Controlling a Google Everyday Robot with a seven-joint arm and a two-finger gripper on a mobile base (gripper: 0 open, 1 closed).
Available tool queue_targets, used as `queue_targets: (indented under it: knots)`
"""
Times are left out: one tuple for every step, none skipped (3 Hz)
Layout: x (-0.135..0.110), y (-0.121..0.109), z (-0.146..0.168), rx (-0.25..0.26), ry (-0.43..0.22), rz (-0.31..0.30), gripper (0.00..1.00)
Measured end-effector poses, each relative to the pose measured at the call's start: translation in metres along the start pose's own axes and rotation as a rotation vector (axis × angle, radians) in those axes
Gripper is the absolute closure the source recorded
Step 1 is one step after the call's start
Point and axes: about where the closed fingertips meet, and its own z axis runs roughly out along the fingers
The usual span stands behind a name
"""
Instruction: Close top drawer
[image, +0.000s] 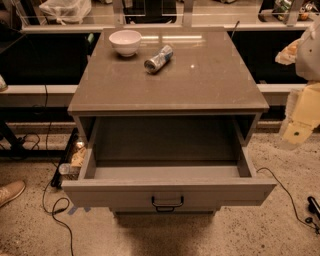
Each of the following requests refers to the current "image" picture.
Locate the snack bags on shelf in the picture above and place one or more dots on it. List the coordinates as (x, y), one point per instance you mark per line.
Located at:
(282, 8)

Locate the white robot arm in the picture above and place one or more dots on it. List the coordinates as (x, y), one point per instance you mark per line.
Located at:
(304, 53)

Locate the black top drawer handle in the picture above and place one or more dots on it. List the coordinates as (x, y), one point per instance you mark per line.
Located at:
(166, 207)

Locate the clear plastic bag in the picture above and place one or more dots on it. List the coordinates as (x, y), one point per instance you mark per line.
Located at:
(66, 11)

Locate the tan shoe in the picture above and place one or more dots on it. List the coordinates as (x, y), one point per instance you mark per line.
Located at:
(11, 191)

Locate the grey top drawer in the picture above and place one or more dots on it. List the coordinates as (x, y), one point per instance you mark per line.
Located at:
(131, 159)

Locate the black device on floor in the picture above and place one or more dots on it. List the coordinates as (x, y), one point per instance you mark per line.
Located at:
(313, 206)

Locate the black power strip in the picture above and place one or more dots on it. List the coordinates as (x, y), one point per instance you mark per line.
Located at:
(65, 158)

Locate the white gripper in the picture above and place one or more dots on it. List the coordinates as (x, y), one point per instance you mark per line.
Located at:
(309, 56)

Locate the crushed silver blue can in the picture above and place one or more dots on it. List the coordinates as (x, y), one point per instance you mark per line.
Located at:
(154, 64)

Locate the white bowl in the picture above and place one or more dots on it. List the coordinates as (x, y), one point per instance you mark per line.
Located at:
(125, 42)

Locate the grey drawer cabinet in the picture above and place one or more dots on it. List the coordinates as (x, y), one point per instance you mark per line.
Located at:
(204, 77)

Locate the blue tape cross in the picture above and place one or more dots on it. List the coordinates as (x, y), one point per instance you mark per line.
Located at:
(74, 209)

